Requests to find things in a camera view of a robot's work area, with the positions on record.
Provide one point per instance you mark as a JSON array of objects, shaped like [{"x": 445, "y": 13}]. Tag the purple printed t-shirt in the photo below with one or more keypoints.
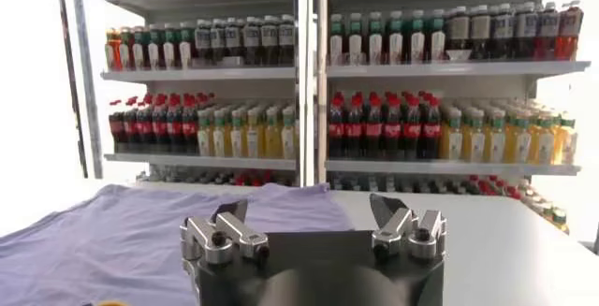
[{"x": 117, "y": 242}]

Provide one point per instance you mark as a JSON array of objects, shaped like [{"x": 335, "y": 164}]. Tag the red drink bottle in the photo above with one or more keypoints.
[
  {"x": 113, "y": 55},
  {"x": 568, "y": 32}
]

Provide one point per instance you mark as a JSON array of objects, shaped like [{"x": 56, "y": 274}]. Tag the black slanted frame post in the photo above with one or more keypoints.
[{"x": 70, "y": 64}]

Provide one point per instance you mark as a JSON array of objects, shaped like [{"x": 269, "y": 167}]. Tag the yellow round robot part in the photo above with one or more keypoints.
[{"x": 112, "y": 303}]

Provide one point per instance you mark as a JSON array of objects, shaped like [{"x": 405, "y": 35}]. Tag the red cap cola bottle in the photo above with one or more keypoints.
[
  {"x": 175, "y": 130},
  {"x": 354, "y": 130},
  {"x": 373, "y": 130},
  {"x": 117, "y": 130},
  {"x": 336, "y": 130},
  {"x": 189, "y": 130},
  {"x": 392, "y": 131},
  {"x": 130, "y": 130},
  {"x": 412, "y": 131},
  {"x": 431, "y": 131},
  {"x": 144, "y": 130},
  {"x": 160, "y": 130}
]

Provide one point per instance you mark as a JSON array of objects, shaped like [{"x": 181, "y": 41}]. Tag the yellow juice bottle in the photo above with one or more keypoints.
[
  {"x": 219, "y": 139},
  {"x": 237, "y": 141},
  {"x": 253, "y": 141},
  {"x": 544, "y": 146},
  {"x": 567, "y": 146},
  {"x": 476, "y": 146},
  {"x": 288, "y": 141},
  {"x": 453, "y": 144},
  {"x": 204, "y": 139},
  {"x": 520, "y": 146},
  {"x": 272, "y": 141},
  {"x": 497, "y": 146}
]

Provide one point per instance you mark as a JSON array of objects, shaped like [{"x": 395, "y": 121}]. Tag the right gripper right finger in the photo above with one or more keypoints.
[{"x": 398, "y": 228}]

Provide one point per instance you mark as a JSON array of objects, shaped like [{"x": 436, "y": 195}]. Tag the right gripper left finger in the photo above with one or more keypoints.
[{"x": 234, "y": 233}]

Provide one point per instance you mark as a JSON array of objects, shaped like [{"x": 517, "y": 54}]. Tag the dark drink bottle beige label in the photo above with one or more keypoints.
[
  {"x": 458, "y": 29},
  {"x": 480, "y": 29}
]

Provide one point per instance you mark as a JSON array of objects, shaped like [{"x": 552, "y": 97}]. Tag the green label tea bottle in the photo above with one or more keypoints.
[
  {"x": 153, "y": 53},
  {"x": 417, "y": 48},
  {"x": 336, "y": 48},
  {"x": 437, "y": 46},
  {"x": 396, "y": 48},
  {"x": 138, "y": 53},
  {"x": 125, "y": 53},
  {"x": 375, "y": 48},
  {"x": 169, "y": 53},
  {"x": 185, "y": 50},
  {"x": 355, "y": 48}
]

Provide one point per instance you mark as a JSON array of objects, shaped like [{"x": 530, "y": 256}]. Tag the grey slanted frame post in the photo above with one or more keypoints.
[{"x": 88, "y": 78}]

